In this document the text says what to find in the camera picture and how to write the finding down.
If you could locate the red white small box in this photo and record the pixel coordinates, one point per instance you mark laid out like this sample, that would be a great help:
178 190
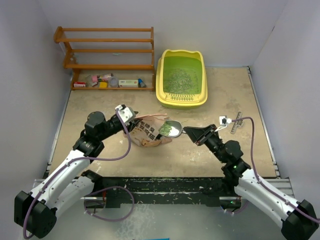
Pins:
79 84

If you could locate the clear plastic cup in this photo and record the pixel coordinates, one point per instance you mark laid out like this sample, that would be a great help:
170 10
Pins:
113 82

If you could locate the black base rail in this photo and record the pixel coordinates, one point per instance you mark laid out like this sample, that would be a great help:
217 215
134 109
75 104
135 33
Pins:
207 191

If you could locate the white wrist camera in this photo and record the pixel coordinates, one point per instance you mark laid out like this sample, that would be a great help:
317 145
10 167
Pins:
224 121
126 114

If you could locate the pink small package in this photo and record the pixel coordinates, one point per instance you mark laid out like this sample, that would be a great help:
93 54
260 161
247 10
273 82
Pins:
94 79

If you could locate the silver metal scoop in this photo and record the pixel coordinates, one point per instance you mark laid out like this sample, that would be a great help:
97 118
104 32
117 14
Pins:
177 129

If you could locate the blue grey bottle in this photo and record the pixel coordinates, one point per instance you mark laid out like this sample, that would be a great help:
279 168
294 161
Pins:
141 83

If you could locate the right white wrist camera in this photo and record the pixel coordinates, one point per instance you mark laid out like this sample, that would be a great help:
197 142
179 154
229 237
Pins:
224 121

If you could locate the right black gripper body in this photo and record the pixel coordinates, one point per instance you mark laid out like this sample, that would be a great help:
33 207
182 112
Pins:
211 141

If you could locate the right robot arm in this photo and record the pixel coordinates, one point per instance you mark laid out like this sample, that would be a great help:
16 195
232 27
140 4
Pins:
296 219

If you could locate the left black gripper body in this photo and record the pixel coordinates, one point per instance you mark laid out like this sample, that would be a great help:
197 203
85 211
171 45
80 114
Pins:
128 126

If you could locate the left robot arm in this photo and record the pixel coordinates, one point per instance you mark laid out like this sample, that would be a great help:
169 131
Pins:
37 211

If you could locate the yellow green litter box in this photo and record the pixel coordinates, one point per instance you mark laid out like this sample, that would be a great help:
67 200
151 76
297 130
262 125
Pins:
181 79

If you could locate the green litter pellets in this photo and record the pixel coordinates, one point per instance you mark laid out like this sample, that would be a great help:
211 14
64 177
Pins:
165 129

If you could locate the metal bag clip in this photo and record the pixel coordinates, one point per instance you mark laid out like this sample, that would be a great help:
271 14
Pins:
237 124

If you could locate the pale green long box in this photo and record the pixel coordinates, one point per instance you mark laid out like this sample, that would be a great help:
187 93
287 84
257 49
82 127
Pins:
128 83

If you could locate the brown wooden shelf rack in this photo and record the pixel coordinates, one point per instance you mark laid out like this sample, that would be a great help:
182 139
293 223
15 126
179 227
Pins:
70 62

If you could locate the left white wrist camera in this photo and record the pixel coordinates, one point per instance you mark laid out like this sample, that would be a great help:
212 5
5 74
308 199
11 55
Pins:
126 114

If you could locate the pink cat litter bag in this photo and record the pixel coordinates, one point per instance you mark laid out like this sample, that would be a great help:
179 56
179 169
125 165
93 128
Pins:
146 133

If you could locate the yellow small block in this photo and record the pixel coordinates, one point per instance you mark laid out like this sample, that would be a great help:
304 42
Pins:
102 85

